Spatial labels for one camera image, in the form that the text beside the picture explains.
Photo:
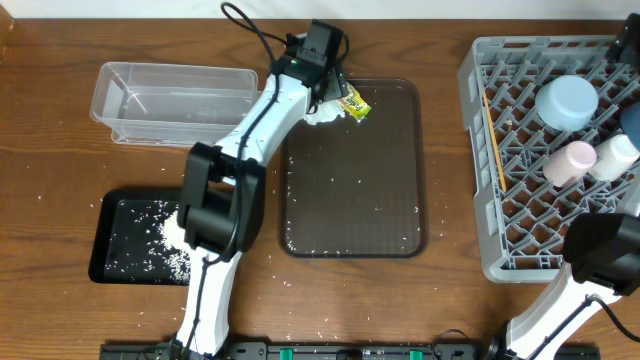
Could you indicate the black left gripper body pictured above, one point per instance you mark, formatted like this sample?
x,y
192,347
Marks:
x,y
332,86

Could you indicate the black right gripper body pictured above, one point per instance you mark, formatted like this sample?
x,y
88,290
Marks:
x,y
628,44

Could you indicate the white tissue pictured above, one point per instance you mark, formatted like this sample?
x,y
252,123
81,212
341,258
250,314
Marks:
x,y
325,112

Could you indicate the light blue bowl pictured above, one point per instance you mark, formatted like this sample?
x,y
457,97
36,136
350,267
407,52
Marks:
x,y
567,103

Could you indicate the cream white cup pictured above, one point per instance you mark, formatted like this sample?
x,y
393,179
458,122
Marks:
x,y
614,157

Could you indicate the pink cup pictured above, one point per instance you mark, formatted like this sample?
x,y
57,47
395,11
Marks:
x,y
570,163

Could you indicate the wooden chopstick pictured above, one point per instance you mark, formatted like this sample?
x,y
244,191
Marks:
x,y
496,150

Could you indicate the pile of white rice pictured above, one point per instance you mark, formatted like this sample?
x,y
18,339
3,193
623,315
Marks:
x,y
170,240

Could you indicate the dark blue plate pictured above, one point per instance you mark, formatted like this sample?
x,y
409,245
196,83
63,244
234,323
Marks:
x,y
630,124

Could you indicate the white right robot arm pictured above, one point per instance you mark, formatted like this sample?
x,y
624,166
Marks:
x,y
601,266

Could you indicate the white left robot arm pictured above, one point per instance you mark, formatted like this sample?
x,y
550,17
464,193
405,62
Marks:
x,y
221,207

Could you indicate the grey dishwasher rack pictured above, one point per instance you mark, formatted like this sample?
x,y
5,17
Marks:
x,y
521,232

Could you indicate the yellow green snack wrapper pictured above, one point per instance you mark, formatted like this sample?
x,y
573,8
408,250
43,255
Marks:
x,y
354,104

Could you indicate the dark brown serving tray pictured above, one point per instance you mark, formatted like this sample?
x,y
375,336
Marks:
x,y
356,189

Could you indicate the clear plastic bin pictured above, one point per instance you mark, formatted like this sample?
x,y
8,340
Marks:
x,y
118,79

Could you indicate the clear plastic bin lid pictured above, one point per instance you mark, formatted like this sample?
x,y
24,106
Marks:
x,y
177,118

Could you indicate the black flat bin tray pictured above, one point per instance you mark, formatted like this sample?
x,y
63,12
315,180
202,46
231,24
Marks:
x,y
106,217

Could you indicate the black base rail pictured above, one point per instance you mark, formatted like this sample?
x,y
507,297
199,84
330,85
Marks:
x,y
263,351

